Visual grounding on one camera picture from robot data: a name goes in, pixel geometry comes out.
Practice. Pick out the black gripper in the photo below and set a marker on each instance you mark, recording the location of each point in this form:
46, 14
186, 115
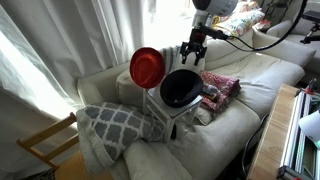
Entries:
197, 40

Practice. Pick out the red sequin hat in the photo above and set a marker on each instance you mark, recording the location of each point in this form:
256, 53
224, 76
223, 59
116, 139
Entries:
146, 68

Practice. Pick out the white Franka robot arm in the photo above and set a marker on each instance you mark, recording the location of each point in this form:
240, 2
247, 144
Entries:
215, 8

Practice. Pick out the small white wooden chair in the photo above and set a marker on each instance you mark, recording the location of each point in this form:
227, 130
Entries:
170, 113

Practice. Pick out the brown wooden chair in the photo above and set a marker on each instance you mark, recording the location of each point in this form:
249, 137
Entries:
43, 140

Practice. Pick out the clear plastic water bottle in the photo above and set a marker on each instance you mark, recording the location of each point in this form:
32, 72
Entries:
210, 89

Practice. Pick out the beige fringed cushion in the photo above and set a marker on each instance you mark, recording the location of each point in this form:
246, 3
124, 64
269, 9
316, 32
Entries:
205, 115

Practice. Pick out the floral pillow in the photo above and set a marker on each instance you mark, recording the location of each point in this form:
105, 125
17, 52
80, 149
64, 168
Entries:
240, 20

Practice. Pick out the cream fabric sofa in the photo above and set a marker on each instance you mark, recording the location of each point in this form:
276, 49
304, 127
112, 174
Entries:
226, 133

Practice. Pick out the grey background sofa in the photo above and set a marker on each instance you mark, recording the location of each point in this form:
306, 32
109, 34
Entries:
296, 30

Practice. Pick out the grey lattice patterned pillow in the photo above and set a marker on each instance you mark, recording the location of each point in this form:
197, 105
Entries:
113, 131

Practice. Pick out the light wooden table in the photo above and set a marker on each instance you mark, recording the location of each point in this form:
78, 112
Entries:
266, 143

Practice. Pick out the black camera stand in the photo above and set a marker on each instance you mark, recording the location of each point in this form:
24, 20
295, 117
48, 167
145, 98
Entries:
311, 23

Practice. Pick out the silver metal frame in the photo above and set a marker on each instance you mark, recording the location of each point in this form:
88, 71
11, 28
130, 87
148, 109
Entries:
296, 146

